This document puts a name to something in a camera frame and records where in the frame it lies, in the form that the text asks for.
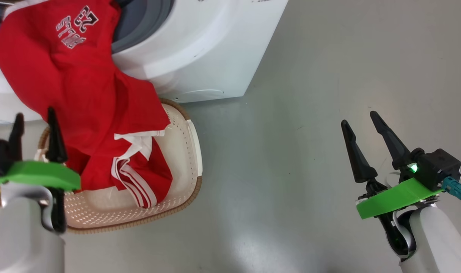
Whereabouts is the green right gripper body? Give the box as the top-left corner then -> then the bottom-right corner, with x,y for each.
356,177 -> 443,260

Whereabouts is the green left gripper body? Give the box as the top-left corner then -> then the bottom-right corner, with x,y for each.
0,161 -> 81,234

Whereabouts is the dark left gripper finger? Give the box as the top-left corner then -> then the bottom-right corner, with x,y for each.
9,113 -> 25,167
45,107 -> 68,163

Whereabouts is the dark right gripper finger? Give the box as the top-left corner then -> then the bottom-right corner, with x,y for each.
370,111 -> 412,170
341,120 -> 378,184

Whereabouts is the red white sports jersey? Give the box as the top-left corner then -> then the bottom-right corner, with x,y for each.
0,0 -> 173,209

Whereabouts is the cream perforated laundry basket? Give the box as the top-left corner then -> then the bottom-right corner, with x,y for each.
34,98 -> 203,234

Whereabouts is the grey rubber door gasket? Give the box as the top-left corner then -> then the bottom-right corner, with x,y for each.
111,0 -> 176,53

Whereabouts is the white front-load washing machine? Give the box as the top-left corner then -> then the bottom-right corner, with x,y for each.
0,0 -> 290,126

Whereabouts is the round white filter cover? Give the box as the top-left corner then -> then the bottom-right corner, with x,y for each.
177,89 -> 225,100

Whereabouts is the teal camera cable connector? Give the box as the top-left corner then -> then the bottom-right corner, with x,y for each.
442,176 -> 461,211

